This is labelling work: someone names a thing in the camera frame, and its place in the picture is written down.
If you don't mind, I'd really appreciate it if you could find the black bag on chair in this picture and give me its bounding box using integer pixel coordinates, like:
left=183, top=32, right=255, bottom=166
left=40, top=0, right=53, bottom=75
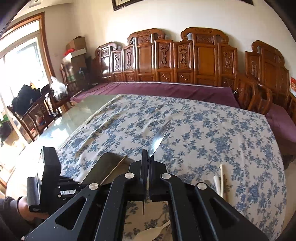
left=11, top=85, right=41, bottom=116

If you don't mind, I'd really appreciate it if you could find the white plastic spoon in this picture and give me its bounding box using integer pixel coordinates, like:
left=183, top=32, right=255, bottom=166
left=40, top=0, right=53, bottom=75
left=133, top=220, right=171, bottom=241

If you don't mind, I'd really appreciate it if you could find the carved wooden long sofa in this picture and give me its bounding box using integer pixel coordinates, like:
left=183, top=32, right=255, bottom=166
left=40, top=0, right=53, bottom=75
left=89, top=27, right=238, bottom=94

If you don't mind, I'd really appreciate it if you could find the white plastic bag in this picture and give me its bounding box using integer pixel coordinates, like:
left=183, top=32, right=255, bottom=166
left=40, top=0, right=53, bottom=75
left=51, top=76, right=68, bottom=101

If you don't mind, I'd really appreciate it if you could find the white plastic knife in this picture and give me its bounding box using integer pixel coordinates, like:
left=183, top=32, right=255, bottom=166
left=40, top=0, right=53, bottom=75
left=213, top=175, right=222, bottom=196

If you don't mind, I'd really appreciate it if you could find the brown cardboard box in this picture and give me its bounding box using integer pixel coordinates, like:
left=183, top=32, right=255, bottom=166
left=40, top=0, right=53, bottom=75
left=66, top=36, right=87, bottom=50

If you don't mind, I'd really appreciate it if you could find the wooden window frame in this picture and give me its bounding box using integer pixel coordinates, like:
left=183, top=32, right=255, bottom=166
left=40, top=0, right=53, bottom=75
left=1, top=11, right=56, bottom=77

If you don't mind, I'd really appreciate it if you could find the person's left hand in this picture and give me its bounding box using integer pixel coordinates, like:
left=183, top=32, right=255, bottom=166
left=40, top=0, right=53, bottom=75
left=18, top=196, right=49, bottom=222

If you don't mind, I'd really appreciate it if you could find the carved wooden armchair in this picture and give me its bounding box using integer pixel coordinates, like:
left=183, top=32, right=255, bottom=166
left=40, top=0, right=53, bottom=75
left=245, top=40, right=295, bottom=119

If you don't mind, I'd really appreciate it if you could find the grey metal tray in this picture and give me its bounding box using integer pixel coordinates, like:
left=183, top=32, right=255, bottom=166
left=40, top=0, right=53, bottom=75
left=82, top=152, right=135, bottom=185

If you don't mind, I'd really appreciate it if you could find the red greeting card box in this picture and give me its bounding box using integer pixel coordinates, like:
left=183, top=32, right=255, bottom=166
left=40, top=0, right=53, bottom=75
left=290, top=76, right=296, bottom=96

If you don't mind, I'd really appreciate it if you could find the wooden corner cabinet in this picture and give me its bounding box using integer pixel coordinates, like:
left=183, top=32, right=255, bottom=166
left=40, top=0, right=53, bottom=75
left=60, top=54, right=88, bottom=92

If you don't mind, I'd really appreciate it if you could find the dark wooden dining chair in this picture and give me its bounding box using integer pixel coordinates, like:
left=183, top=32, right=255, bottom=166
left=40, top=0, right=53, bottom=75
left=7, top=84, right=70, bottom=141

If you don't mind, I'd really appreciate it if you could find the purple armchair cushion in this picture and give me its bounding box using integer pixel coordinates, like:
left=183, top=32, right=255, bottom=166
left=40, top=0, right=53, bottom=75
left=266, top=103, right=296, bottom=156

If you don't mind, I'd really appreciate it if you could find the peacock flower framed painting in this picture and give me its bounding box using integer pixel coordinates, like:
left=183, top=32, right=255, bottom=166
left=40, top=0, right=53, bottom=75
left=112, top=0, right=143, bottom=11

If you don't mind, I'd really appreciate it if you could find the wooden chopstick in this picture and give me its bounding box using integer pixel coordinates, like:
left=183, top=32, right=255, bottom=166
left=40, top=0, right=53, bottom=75
left=100, top=156, right=126, bottom=185
left=220, top=164, right=224, bottom=199

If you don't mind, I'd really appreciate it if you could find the blue floral tablecloth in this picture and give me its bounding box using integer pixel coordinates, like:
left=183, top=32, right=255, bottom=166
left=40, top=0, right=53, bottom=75
left=57, top=95, right=287, bottom=240

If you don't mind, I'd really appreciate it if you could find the purple sofa cushion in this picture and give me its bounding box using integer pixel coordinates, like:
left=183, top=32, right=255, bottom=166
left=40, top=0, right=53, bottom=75
left=71, top=82, right=239, bottom=108

